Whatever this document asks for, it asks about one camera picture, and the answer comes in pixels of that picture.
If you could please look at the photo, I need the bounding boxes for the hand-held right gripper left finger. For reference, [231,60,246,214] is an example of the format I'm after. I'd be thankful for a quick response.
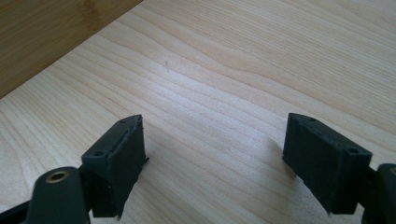
[81,114,149,218]

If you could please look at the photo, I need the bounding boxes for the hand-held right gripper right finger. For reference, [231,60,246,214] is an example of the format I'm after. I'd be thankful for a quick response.
[282,112,373,216]

